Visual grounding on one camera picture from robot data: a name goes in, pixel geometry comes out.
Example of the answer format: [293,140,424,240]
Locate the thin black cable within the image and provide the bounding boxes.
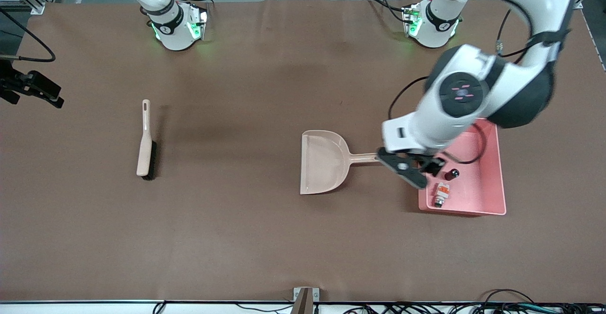
[223,304,294,314]

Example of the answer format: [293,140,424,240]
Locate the black looped cable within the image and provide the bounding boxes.
[478,289,538,305]

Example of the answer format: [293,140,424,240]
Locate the pink plastic bin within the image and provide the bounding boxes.
[418,117,507,216]

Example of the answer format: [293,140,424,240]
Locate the small metal edge bracket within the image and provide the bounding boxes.
[293,287,321,303]

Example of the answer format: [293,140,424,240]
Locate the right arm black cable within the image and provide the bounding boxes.
[0,9,56,63]

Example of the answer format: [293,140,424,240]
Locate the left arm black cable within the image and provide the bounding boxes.
[388,0,569,165]

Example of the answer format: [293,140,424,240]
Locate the beige brush black bristles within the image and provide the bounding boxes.
[136,99,158,181]

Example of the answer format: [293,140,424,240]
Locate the brown table cover mat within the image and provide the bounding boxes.
[0,0,606,303]

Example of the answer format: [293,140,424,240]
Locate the white orange electronic component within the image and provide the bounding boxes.
[434,182,451,208]

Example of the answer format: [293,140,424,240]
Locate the silver base connector bracket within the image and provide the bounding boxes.
[188,2,209,41]
[402,2,423,37]

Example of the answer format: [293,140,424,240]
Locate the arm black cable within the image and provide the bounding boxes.
[388,0,569,165]
[0,9,56,63]

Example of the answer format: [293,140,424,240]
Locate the beige plastic dustpan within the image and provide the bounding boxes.
[300,130,385,195]

